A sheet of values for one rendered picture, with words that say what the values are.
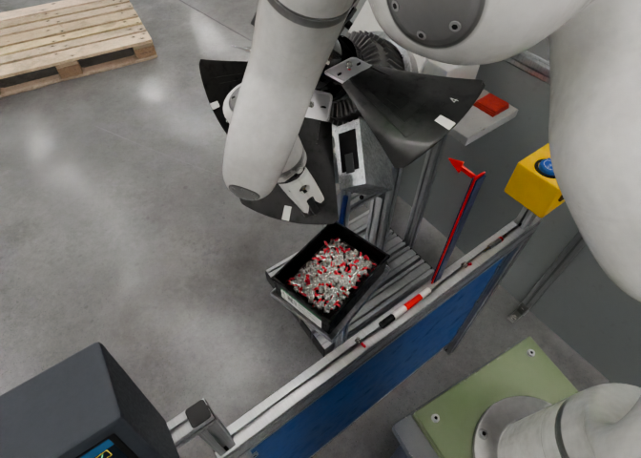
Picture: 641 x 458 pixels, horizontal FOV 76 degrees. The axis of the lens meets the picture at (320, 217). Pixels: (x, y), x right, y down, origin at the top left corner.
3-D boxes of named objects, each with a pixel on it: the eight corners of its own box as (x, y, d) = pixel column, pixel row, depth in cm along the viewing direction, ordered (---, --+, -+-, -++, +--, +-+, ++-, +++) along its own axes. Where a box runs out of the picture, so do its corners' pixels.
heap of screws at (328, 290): (332, 240, 104) (333, 229, 100) (378, 272, 98) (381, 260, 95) (280, 292, 95) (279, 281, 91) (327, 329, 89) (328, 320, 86)
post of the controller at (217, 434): (227, 429, 73) (202, 397, 57) (236, 445, 71) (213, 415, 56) (212, 441, 72) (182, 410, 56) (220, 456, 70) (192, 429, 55)
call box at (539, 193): (543, 166, 99) (563, 132, 91) (581, 191, 94) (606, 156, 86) (500, 196, 93) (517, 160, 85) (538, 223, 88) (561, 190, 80)
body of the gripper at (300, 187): (317, 164, 68) (331, 198, 78) (283, 132, 73) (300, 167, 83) (281, 192, 67) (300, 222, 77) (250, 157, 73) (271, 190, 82)
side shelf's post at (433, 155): (407, 241, 204) (447, 97, 140) (413, 246, 202) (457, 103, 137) (402, 245, 203) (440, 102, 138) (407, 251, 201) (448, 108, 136)
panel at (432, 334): (450, 338, 160) (512, 237, 109) (453, 341, 159) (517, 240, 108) (271, 484, 130) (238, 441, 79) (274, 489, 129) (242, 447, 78)
